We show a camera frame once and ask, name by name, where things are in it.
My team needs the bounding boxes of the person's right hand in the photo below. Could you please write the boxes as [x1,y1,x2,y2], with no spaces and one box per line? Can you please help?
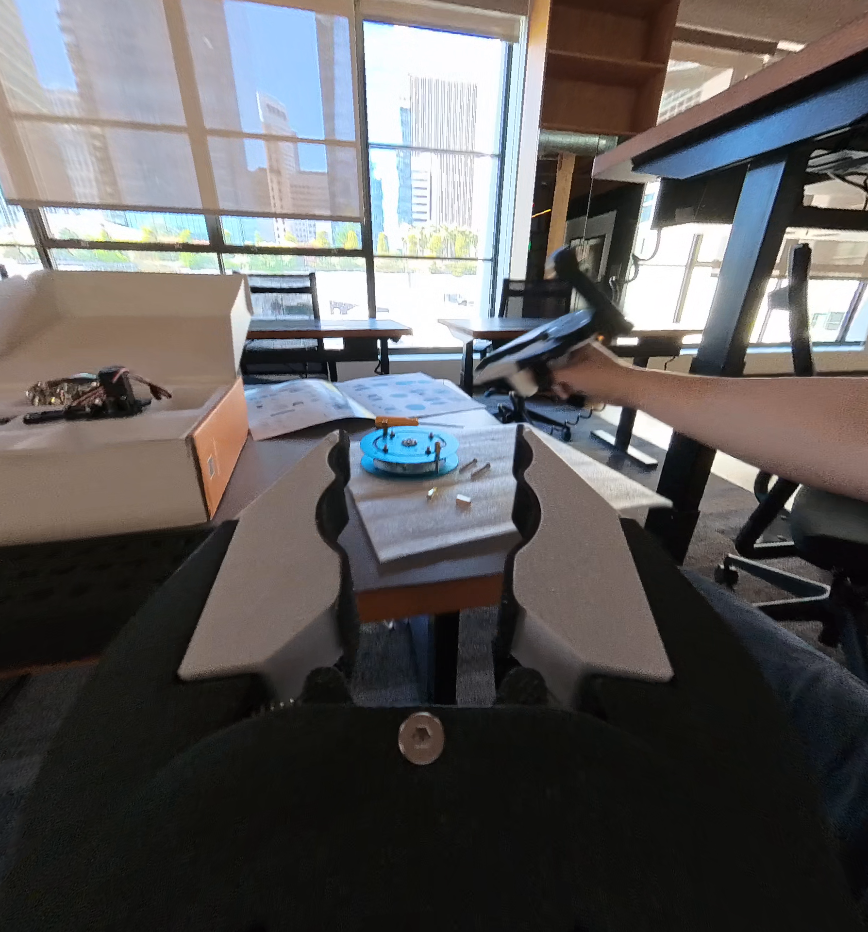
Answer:
[554,342,642,409]

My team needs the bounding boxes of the orange cardboard box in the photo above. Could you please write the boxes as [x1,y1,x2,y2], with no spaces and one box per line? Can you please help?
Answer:
[0,269,253,550]

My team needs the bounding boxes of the blue metal turntable assembly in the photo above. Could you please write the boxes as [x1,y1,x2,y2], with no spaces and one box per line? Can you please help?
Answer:
[360,426,462,479]

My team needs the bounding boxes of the black metal frame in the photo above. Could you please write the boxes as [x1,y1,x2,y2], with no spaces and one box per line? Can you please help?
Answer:
[594,0,868,565]

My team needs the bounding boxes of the black office chair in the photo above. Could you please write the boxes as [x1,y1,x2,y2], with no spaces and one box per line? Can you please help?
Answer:
[234,271,331,380]
[496,278,575,320]
[718,466,868,693]

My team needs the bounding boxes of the large window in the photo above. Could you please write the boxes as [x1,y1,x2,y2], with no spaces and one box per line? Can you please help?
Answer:
[0,0,530,350]

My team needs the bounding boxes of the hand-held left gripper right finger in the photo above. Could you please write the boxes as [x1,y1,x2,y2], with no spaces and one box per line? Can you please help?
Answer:
[494,424,675,706]

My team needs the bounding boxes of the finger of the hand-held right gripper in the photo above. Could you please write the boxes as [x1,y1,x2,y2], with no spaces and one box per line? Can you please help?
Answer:
[475,357,562,399]
[475,309,601,380]

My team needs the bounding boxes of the person's right forearm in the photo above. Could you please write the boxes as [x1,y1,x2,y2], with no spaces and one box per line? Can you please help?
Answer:
[627,360,868,511]

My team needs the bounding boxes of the black pants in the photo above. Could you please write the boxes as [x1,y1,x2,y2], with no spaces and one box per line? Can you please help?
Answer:
[685,568,868,932]

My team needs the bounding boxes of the wooden shelf unit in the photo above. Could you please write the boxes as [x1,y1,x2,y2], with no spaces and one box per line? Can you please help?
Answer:
[539,0,681,137]

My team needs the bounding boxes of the black perforated panel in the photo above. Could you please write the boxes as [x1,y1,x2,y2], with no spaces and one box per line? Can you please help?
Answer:
[0,524,220,678]

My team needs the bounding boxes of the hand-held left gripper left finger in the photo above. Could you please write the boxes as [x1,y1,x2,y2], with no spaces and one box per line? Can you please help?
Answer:
[178,430,361,685]

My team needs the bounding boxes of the white foam sheet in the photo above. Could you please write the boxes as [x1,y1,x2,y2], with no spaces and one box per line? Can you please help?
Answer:
[347,424,674,565]

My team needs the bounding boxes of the open instruction booklet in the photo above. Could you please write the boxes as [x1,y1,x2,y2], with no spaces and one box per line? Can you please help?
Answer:
[245,373,486,441]

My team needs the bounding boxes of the translucent roller blind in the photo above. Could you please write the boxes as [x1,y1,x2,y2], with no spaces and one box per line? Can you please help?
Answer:
[0,0,366,223]

